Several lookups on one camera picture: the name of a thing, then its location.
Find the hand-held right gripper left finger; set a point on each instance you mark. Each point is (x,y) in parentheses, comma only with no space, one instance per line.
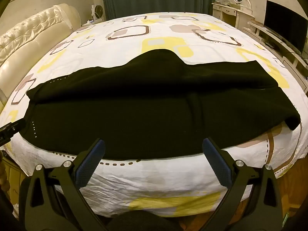
(89,164)

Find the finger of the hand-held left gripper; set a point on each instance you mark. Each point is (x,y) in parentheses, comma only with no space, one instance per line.
(10,131)

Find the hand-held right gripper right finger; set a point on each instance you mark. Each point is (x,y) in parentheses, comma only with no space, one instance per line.
(216,164)

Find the black pants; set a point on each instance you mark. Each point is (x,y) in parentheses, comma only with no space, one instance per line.
(154,105)

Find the cream tufted leather headboard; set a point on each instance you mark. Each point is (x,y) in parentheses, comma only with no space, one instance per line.
(28,41)

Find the white television stand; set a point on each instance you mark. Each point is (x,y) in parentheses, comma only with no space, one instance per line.
(286,53)

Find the small white fan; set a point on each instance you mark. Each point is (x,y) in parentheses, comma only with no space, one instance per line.
(98,11)

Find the white patterned bed sheet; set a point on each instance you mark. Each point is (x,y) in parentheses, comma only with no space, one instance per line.
(154,28)

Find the white dressing table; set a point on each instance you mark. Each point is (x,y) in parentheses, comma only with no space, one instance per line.
(231,13)

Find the black flat television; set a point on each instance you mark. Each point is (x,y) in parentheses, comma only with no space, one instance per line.
(286,26)

